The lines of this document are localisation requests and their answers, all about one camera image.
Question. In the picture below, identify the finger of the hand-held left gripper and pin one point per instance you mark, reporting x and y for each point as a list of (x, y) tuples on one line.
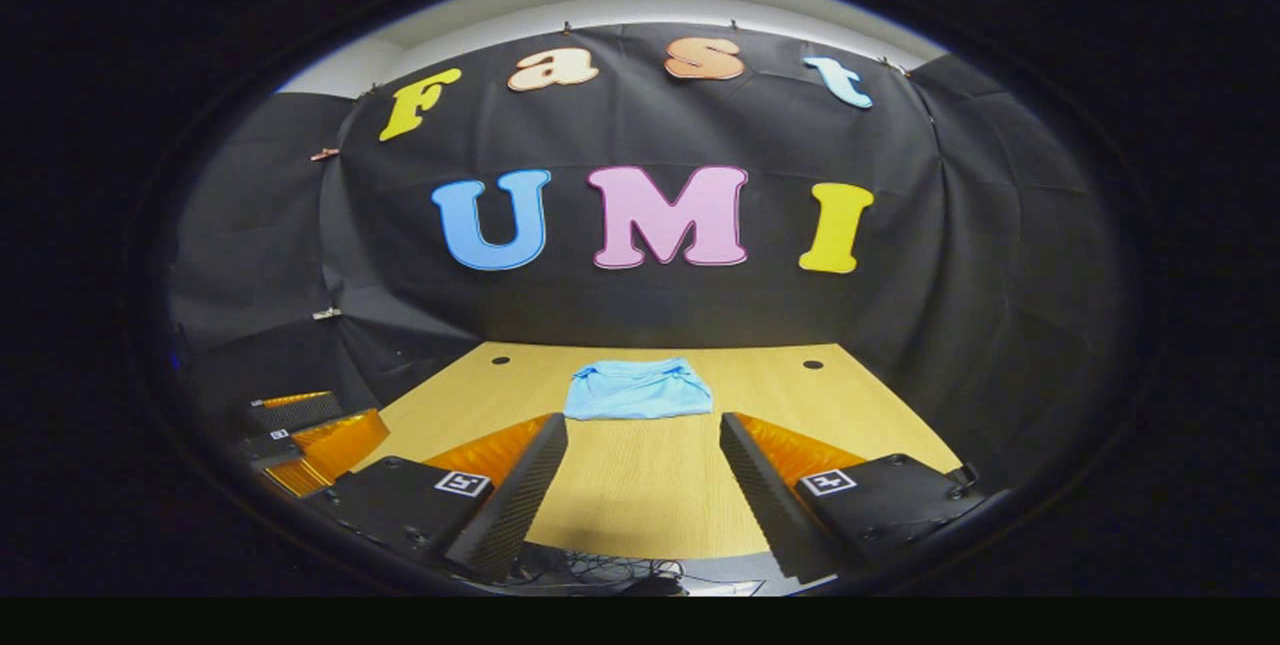
[(300, 413), (270, 447)]

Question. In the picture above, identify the copper metal clip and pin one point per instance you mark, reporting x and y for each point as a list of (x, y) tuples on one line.
[(323, 154)]

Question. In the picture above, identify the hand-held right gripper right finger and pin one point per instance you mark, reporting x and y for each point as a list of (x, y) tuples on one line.
[(765, 505)]

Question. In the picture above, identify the light blue T-shirt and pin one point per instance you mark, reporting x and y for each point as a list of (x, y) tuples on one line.
[(640, 390)]

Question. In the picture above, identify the silver metal clip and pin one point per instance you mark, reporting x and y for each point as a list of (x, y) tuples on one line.
[(325, 313)]

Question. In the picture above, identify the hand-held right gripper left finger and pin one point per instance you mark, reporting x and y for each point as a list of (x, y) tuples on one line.
[(520, 500)]

